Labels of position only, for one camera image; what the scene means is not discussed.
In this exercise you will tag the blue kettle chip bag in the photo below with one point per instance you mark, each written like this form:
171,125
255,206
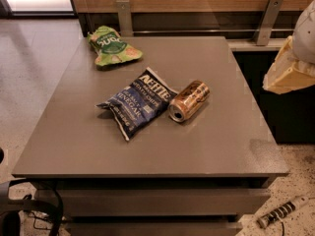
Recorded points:
135,106

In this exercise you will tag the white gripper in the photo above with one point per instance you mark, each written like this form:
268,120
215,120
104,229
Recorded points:
305,33

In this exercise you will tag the right metal bracket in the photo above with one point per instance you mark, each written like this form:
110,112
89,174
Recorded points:
264,30

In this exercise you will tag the left metal bracket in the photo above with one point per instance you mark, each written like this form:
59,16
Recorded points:
124,17

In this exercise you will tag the grey drawer cabinet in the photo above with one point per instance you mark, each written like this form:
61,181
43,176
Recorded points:
155,207

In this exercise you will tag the black chair part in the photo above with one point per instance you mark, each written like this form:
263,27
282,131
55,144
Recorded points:
10,222

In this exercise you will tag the orange soda can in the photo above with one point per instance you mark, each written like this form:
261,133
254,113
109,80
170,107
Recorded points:
188,101

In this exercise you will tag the metal bracket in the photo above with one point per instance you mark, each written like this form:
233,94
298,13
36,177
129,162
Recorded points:
124,17
264,30

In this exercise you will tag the green rice chip bag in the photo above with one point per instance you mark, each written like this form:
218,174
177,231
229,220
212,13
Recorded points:
110,48

